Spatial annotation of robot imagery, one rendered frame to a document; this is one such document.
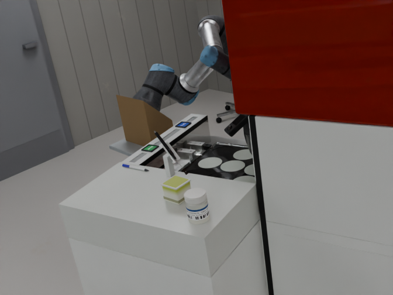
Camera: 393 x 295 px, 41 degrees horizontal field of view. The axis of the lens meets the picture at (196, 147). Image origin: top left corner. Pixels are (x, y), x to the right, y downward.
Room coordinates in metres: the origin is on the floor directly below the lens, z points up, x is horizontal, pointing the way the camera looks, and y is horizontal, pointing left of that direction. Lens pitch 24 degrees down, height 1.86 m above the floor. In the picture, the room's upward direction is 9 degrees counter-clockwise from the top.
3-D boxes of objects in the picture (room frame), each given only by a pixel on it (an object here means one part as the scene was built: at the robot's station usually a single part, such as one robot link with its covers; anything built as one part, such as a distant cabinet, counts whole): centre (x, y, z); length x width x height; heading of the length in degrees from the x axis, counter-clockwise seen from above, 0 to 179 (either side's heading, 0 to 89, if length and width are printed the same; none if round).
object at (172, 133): (2.18, 0.12, 0.89); 0.55 x 0.09 x 0.14; 144
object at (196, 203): (1.45, 0.03, 1.01); 0.07 x 0.07 x 0.10
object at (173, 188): (1.60, 0.09, 1.00); 0.07 x 0.07 x 0.07; 45
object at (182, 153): (2.12, 0.05, 0.89); 0.08 x 0.03 x 0.03; 54
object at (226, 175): (1.92, -0.13, 0.90); 0.34 x 0.34 x 0.01; 54
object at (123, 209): (1.66, 0.17, 0.89); 0.62 x 0.35 x 0.14; 54
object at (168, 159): (1.78, 0.10, 1.03); 0.06 x 0.04 x 0.13; 54
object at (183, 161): (2.06, 0.09, 0.87); 0.36 x 0.08 x 0.03; 144
